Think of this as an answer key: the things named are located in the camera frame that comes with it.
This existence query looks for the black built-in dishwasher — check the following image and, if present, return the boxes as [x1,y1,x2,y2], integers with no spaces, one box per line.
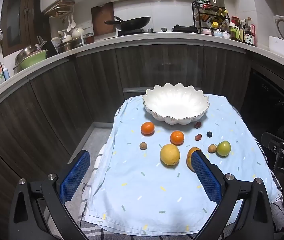
[239,69,284,155]

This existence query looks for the white scalloped ceramic bowl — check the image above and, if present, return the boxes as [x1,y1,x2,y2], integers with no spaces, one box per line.
[142,82,210,125]

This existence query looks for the black gas stove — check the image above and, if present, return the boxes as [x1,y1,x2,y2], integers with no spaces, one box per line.
[117,25,198,37]

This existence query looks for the black wok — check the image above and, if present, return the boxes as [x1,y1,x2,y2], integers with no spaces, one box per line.
[104,16,151,30]

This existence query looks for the green apple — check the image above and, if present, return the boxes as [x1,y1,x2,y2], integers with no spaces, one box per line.
[216,140,231,157]

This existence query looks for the large orange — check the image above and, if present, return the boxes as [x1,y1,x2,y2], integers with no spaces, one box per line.
[186,147,203,172]

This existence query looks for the wooden hanging rack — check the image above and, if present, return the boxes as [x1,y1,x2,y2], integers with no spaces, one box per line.
[43,0,75,18]

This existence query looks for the white hanging spoons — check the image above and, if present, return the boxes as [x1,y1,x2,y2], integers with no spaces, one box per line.
[67,14,76,32]

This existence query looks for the steel pan lid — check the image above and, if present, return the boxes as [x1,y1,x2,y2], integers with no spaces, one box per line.
[14,44,41,67]

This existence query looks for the black wire spice rack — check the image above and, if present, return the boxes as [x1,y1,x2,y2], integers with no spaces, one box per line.
[192,0,230,34]

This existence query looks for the green plastic basin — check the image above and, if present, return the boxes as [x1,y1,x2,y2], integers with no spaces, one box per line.
[19,49,49,68]

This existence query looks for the brown cutting board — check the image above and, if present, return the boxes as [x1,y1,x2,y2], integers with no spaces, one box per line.
[91,2,116,37]

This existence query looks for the dark soy sauce bottle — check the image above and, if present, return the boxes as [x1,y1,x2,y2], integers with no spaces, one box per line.
[243,17,257,46]

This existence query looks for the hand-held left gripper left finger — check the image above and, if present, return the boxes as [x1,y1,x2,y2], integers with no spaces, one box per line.
[8,149,91,240]

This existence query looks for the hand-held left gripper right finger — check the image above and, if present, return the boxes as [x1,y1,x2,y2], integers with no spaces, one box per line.
[190,151,275,240]

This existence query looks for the white kitchen countertop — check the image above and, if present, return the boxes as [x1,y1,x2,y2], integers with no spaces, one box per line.
[0,34,284,122]

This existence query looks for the dark wood base cabinets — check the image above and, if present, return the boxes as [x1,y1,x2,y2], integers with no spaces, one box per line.
[0,44,253,240]

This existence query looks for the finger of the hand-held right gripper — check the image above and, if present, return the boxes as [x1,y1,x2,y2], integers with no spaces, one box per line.
[261,132,284,155]

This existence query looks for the yellow lemon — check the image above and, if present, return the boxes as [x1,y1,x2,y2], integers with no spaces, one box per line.
[160,144,181,166]

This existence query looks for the green lidded jug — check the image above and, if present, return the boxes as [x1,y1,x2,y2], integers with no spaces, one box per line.
[229,22,240,42]

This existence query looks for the black knife holder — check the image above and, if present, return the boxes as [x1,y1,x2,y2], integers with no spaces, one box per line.
[38,36,57,55]

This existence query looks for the white teapot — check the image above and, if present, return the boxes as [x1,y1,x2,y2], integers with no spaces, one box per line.
[71,27,85,39]

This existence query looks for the steel cooking pot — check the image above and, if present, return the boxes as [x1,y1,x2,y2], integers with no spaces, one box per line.
[57,39,85,53]

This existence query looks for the light blue patterned cloth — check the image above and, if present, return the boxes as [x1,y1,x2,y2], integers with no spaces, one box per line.
[81,94,282,237]

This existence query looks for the small orange tangerine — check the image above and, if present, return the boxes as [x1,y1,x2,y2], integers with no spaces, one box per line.
[141,121,155,136]
[170,131,185,146]

